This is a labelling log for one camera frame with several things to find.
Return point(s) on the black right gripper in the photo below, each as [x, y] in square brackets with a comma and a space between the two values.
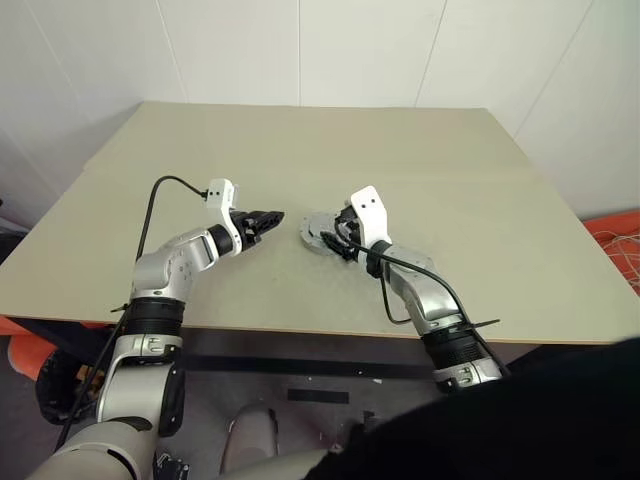
[354, 230]

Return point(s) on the orange fabric bundle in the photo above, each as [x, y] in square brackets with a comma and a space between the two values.
[22, 355]

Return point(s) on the black table frame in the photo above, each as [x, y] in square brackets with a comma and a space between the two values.
[300, 366]

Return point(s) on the round grey motor lid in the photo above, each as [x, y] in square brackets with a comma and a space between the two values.
[312, 227]

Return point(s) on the large dark rounded shape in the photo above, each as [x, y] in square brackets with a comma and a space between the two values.
[500, 430]

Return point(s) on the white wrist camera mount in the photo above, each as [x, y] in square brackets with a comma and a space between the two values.
[220, 192]
[372, 215]

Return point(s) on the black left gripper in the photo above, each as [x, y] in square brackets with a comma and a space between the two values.
[242, 230]

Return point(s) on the small black studded part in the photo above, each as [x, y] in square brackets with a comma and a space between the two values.
[172, 467]

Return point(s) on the black tape strip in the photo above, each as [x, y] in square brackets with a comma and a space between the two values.
[318, 396]

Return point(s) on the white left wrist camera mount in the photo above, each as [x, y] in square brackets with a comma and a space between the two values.
[220, 192]

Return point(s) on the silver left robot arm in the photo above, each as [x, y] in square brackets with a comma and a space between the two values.
[170, 265]

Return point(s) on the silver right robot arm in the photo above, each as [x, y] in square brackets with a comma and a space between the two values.
[425, 290]

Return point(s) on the black mesh bin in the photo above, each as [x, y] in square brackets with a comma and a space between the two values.
[50, 390]

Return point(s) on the grey rounded shape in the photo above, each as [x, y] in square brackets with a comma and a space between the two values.
[250, 432]

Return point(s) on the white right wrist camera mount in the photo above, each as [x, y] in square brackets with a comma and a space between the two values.
[372, 215]

